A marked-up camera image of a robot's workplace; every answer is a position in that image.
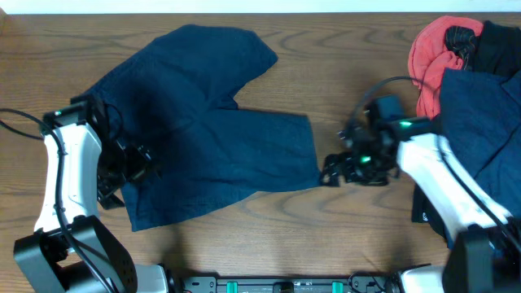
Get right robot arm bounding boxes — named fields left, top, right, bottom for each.
left=319, top=95, right=520, bottom=292

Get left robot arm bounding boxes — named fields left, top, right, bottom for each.
left=14, top=95, right=175, bottom=292

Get navy blue shirt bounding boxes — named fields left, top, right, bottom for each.
left=440, top=69, right=520, bottom=218

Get black garment with logo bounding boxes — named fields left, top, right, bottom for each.
left=411, top=184, right=446, bottom=239

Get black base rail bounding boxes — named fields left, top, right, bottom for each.
left=166, top=269, right=404, bottom=293

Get navy blue shorts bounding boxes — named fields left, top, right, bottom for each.
left=90, top=24, right=319, bottom=231

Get dark striped garment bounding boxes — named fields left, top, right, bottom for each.
left=444, top=26, right=479, bottom=71

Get red cloth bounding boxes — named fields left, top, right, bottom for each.
left=408, top=15, right=484, bottom=119

